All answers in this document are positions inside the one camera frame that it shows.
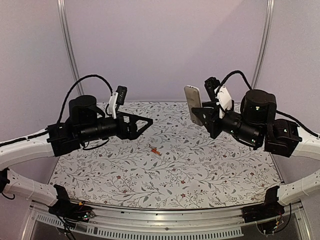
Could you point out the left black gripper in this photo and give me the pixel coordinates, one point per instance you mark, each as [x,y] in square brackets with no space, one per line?
[123,133]

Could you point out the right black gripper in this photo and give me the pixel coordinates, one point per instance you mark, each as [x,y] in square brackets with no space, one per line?
[214,122]

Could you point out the grey white remote control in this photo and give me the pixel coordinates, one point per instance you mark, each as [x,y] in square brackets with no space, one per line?
[193,99]

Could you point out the orange battery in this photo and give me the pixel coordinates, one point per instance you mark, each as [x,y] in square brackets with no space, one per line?
[154,150]

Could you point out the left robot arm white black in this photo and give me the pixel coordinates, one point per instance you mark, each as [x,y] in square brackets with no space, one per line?
[86,123]

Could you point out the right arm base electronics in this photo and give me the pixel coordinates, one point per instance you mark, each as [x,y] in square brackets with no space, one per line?
[269,208]

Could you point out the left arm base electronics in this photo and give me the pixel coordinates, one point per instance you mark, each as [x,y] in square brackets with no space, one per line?
[76,212]

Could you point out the floral patterned table mat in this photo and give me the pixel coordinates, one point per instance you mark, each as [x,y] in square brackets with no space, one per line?
[193,171]

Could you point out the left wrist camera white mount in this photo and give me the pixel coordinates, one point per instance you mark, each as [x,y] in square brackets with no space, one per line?
[117,100]

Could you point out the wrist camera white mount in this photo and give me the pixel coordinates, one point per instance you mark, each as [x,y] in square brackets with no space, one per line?
[219,96]
[117,100]

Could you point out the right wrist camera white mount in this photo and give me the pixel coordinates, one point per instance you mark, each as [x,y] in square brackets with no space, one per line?
[219,96]

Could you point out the front aluminium rail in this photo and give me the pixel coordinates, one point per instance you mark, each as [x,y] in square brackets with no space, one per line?
[124,223]

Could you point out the right aluminium frame post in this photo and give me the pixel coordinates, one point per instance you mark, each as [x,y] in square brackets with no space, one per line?
[270,6]

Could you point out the aluminium frame post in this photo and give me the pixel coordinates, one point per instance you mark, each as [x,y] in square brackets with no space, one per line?
[61,7]
[270,6]

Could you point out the left aluminium frame post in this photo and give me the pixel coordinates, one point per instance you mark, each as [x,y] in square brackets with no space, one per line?
[61,7]

